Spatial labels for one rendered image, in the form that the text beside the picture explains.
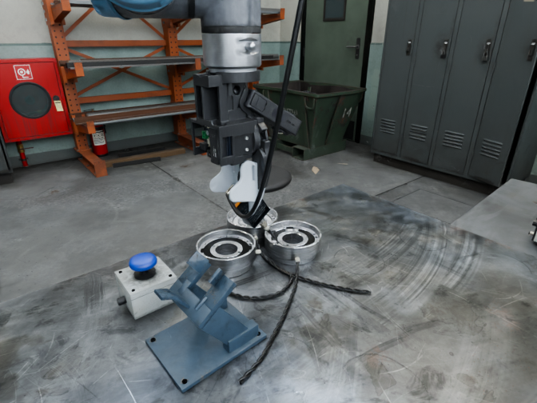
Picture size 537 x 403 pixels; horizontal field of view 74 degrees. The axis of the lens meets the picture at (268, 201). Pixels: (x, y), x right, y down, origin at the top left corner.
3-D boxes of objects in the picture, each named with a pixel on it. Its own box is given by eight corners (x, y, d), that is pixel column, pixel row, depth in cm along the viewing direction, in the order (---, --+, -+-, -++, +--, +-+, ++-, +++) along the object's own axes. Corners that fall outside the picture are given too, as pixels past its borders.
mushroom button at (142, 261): (154, 273, 58) (149, 247, 56) (165, 285, 55) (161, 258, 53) (129, 283, 55) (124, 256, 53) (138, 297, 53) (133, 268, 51)
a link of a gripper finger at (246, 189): (225, 224, 53) (218, 163, 50) (256, 212, 57) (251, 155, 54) (237, 229, 51) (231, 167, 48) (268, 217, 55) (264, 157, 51)
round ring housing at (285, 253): (262, 238, 73) (262, 221, 71) (313, 236, 73) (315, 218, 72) (267, 269, 63) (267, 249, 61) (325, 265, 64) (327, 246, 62)
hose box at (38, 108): (15, 174, 337) (-21, 60, 295) (12, 167, 354) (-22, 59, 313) (114, 156, 388) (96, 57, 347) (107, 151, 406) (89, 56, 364)
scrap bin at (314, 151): (252, 144, 432) (251, 83, 403) (297, 134, 474) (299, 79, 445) (313, 166, 358) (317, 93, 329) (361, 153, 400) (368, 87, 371)
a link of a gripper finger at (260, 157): (244, 185, 54) (238, 128, 51) (252, 183, 55) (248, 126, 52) (264, 192, 51) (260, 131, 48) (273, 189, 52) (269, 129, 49)
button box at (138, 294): (161, 277, 61) (157, 253, 59) (180, 300, 56) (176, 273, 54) (112, 297, 56) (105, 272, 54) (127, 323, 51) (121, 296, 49)
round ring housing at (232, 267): (196, 282, 60) (193, 261, 58) (199, 249, 69) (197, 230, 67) (258, 278, 61) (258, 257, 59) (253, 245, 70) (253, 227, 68)
